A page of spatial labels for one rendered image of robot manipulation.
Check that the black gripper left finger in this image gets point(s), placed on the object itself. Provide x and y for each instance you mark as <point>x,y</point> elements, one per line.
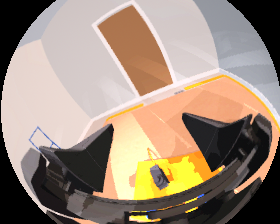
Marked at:
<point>86,160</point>

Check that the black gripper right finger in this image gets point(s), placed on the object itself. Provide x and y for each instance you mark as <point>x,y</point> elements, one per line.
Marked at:
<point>214,138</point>

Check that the yellow flat deck plate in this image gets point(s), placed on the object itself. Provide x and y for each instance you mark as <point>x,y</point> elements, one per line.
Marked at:
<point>183,172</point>

